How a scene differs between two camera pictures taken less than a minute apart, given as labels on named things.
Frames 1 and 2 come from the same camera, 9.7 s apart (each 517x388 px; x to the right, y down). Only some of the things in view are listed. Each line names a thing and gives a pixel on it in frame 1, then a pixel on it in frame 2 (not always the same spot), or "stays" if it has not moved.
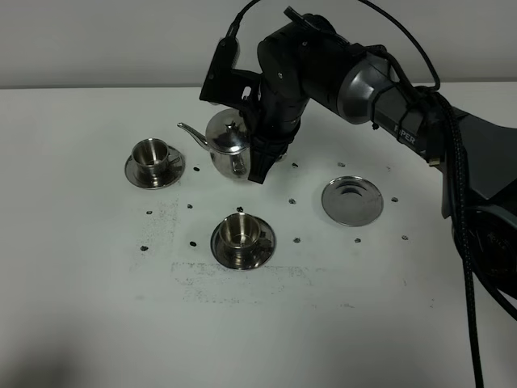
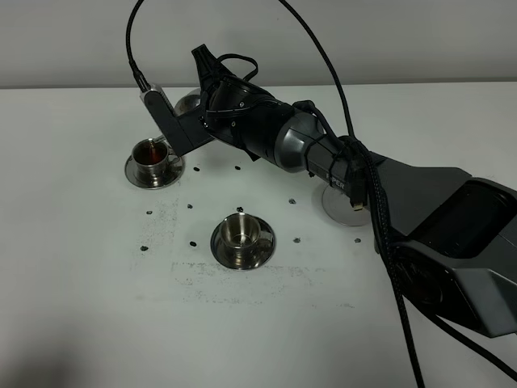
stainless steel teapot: [227, 137] to [187, 101]
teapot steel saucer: [351, 201] stays
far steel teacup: [151, 162] stays
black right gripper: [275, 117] to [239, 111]
